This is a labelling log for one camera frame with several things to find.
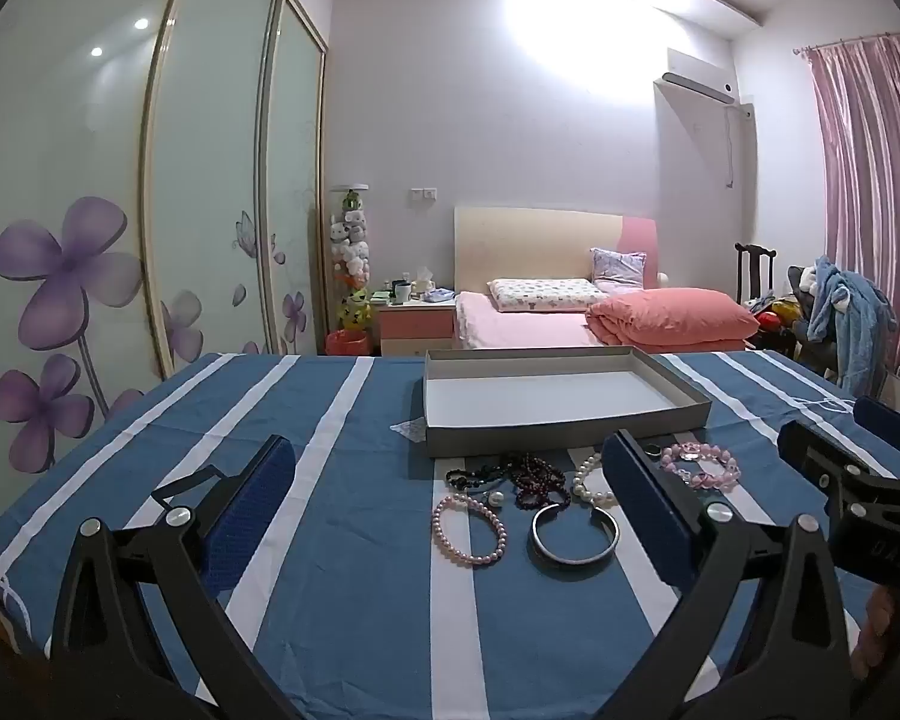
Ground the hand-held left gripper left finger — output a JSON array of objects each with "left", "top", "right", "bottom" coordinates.
[{"left": 49, "top": 433, "right": 299, "bottom": 720}]

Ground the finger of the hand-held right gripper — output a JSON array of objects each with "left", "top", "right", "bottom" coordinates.
[
  {"left": 853, "top": 396, "right": 900, "bottom": 482},
  {"left": 778, "top": 420, "right": 882, "bottom": 520}
]

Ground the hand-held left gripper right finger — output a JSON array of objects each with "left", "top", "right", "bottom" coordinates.
[{"left": 600, "top": 429, "right": 854, "bottom": 720}]

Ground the white pearl bracelet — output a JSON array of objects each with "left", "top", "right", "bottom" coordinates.
[{"left": 570, "top": 450, "right": 620, "bottom": 508}]

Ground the pink crystal bead bracelet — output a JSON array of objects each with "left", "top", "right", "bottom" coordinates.
[{"left": 658, "top": 442, "right": 743, "bottom": 494}]

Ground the grey cardboard tray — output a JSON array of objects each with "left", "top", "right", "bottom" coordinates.
[{"left": 422, "top": 346, "right": 713, "bottom": 460}]

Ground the black bead bracelet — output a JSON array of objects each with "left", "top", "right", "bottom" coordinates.
[{"left": 445, "top": 465, "right": 508, "bottom": 493}]

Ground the pink pearl bracelet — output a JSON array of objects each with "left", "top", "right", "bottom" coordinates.
[{"left": 432, "top": 493, "right": 509, "bottom": 566}]

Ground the person's right hand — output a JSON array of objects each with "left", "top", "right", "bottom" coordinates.
[{"left": 851, "top": 583, "right": 900, "bottom": 681}]

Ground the silver bangle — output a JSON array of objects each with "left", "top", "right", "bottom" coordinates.
[{"left": 530, "top": 502, "right": 620, "bottom": 566}]

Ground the blue fleece garment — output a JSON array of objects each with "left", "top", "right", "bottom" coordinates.
[{"left": 805, "top": 256, "right": 898, "bottom": 398}]

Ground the pile of colourful toys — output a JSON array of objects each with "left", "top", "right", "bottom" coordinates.
[{"left": 748, "top": 295, "right": 805, "bottom": 336}]

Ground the blue white striped cloth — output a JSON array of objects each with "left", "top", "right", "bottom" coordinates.
[{"left": 0, "top": 349, "right": 900, "bottom": 720}]

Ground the dark wooden chair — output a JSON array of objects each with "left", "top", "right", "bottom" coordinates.
[{"left": 734, "top": 241, "right": 780, "bottom": 310}]

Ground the folded pink quilt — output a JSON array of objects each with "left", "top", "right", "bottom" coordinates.
[{"left": 585, "top": 286, "right": 761, "bottom": 352}]

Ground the pink curtain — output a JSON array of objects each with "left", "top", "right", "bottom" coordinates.
[{"left": 805, "top": 34, "right": 900, "bottom": 400}]

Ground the white patterned pillow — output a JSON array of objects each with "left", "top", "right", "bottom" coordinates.
[{"left": 487, "top": 277, "right": 610, "bottom": 315}]

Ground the purple patterned pillow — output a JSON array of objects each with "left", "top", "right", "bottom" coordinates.
[{"left": 589, "top": 247, "right": 648, "bottom": 294}]

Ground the pink white nightstand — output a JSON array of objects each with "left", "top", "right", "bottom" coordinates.
[{"left": 377, "top": 289, "right": 457, "bottom": 358}]

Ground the column of plush toys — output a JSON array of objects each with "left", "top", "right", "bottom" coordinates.
[{"left": 328, "top": 187, "right": 374, "bottom": 332}]

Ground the beige pink headboard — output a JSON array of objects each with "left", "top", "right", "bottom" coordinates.
[{"left": 454, "top": 204, "right": 660, "bottom": 298}]

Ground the flower print sliding wardrobe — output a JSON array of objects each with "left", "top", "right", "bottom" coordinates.
[{"left": 0, "top": 0, "right": 329, "bottom": 481}]

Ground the curtain rod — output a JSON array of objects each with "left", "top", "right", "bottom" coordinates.
[{"left": 793, "top": 29, "right": 900, "bottom": 56}]

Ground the white air conditioner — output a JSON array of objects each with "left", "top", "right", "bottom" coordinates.
[{"left": 660, "top": 47, "right": 738, "bottom": 105}]

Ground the dark red bead bracelet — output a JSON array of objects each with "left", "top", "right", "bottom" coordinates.
[{"left": 501, "top": 453, "right": 572, "bottom": 512}]

